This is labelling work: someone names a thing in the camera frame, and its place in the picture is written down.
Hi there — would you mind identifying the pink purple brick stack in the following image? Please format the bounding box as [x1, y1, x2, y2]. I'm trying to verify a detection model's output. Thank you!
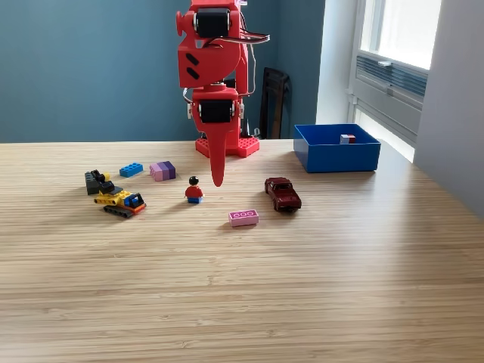
[148, 160, 177, 182]

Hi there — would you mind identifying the blue plastic bin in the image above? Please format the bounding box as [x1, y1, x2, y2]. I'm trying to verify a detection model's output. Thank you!
[293, 123, 382, 174]

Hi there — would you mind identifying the black table clamp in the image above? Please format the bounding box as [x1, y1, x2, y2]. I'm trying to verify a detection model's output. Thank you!
[241, 117, 262, 138]

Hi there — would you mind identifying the toy figure red shirt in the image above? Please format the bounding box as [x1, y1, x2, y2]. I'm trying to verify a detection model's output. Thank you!
[184, 175, 206, 205]

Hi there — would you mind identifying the black folded chair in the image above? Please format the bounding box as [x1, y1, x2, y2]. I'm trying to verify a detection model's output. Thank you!
[259, 67, 293, 140]

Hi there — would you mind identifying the dark red toy car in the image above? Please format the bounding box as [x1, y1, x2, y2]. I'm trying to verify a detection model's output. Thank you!
[264, 176, 303, 213]

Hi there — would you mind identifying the blue brick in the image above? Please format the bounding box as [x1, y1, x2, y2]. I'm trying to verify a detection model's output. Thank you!
[119, 162, 144, 178]

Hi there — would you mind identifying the yellow toy digger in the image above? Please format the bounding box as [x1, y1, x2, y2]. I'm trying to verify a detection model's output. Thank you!
[90, 169, 147, 220]

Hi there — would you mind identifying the dark grey brick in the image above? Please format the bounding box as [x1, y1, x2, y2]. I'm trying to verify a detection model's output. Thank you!
[84, 170, 101, 196]

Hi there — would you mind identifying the grey window vent grille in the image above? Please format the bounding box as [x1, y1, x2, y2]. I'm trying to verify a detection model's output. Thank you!
[355, 52, 429, 100]

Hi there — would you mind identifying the white window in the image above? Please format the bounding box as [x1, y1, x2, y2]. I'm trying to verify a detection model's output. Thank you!
[349, 0, 443, 154]

